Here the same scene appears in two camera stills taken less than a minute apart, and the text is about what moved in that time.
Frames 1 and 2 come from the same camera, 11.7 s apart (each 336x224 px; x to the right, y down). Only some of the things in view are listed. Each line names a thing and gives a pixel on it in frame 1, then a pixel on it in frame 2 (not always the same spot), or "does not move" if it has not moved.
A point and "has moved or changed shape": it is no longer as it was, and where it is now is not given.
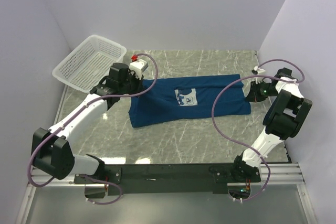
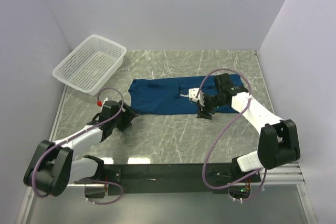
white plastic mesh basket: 91,61 does not move
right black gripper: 254,96 to 203,114
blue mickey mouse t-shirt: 172,99 has moved or changed shape
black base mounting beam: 127,179 does not move
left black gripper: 139,82 to 128,115
